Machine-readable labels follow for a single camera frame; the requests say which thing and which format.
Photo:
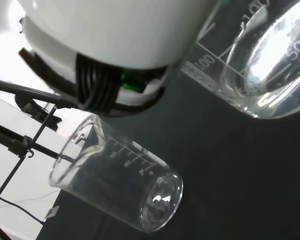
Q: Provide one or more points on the black bench cloth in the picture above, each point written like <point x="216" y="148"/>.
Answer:
<point x="227" y="175"/>

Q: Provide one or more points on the black tripod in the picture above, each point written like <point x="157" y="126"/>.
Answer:
<point x="27" y="91"/>

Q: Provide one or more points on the clear cloth clip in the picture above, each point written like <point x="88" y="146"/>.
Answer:
<point x="51" y="212"/>

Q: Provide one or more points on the empty clear glass beaker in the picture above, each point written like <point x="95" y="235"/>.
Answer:
<point x="130" y="190"/>

